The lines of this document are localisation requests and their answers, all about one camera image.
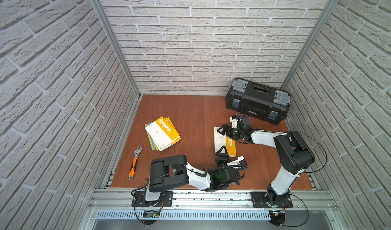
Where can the aluminium corner post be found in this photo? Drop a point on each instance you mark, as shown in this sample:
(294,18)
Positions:
(319,25)
(99,9)

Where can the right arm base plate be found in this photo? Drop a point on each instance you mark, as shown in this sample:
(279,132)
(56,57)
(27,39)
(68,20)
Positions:
(268,199)

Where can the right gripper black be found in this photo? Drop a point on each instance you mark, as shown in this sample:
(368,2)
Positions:
(225,126)

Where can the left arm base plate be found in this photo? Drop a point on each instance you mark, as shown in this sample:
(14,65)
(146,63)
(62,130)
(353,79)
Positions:
(152,199)

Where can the lined notebook green cover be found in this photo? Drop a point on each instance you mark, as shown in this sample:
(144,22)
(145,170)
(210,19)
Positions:
(149,140)

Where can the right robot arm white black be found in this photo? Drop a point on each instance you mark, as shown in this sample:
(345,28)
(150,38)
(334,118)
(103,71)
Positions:
(294,154)

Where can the left aluminium corner post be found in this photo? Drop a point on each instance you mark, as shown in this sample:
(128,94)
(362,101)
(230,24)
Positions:
(99,9)

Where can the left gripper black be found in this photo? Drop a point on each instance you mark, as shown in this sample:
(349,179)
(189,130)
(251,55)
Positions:
(222,158)

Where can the yellow cover notebook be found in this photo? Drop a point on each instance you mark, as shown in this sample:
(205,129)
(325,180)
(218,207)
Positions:
(154,130)
(169,135)

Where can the orange adjustable wrench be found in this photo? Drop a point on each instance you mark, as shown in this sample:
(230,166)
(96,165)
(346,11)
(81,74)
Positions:
(137,151)

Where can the black grey toolbox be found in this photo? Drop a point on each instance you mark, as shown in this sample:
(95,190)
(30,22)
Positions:
(259,101)

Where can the right aluminium corner post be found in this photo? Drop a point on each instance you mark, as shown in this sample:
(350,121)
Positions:
(319,25)

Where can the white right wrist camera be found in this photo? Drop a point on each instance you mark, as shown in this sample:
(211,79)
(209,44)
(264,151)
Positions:
(236,122)

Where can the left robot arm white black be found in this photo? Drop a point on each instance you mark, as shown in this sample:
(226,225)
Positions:
(172,172)

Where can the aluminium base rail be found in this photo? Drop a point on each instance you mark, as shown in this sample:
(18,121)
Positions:
(188,199)

